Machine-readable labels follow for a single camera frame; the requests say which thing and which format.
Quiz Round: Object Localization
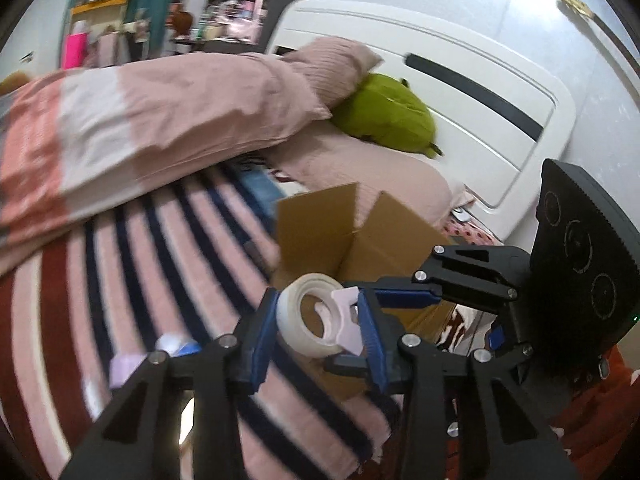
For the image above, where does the pink ribbed pillow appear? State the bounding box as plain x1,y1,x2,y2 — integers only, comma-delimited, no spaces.
264,37,469,229

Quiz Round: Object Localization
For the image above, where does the brown cardboard box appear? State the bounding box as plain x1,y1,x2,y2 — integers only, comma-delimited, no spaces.
271,184,449,400

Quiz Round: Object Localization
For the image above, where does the yellow wooden cabinet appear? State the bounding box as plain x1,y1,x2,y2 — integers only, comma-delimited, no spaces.
60,0,130,68

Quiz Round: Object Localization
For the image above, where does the green plush toy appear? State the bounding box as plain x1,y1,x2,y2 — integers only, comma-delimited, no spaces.
331,74,442,158

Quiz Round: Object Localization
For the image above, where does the pink bottle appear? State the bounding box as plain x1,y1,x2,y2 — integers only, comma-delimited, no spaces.
61,20,90,70

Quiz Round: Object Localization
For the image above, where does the red sleeve forearm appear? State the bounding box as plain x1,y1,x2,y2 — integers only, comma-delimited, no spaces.
551,346,639,479

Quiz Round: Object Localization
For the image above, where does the striped pink bed blanket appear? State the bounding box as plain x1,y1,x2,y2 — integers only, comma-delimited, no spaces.
1,157,400,479

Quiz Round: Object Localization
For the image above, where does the cluttered shelf unit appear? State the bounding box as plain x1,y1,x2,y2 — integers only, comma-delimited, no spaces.
192,0,269,46

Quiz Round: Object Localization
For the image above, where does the purple rectangular box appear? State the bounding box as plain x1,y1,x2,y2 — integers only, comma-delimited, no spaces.
108,353,148,390

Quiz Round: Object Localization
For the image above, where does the white tape roll dispenser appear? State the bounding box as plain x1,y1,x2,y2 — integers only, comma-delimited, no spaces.
277,273,363,359

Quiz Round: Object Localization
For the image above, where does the white bed headboard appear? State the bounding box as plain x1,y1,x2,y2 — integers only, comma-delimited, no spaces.
267,0,576,240

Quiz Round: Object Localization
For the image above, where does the pink patchwork duvet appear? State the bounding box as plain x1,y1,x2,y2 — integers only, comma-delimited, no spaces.
1,53,329,271

